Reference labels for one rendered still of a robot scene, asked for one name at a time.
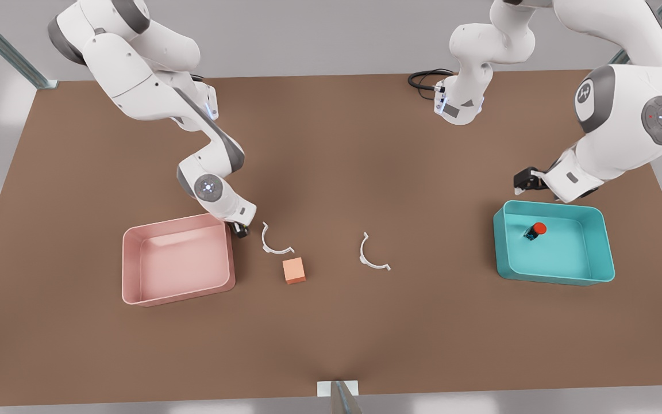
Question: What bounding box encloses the pink storage box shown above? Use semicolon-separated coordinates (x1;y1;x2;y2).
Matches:
122;213;237;307

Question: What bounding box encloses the blue storage box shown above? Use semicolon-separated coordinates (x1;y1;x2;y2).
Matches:
492;200;616;287

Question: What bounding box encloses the white curved clip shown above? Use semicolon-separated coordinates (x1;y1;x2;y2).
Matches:
359;232;392;272
260;221;296;255

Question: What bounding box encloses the orange cube block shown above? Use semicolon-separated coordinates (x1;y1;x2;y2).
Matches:
282;257;307;286

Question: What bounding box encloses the silver frame post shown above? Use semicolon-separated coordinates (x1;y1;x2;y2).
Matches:
316;379;364;414
0;0;59;90
607;0;662;64

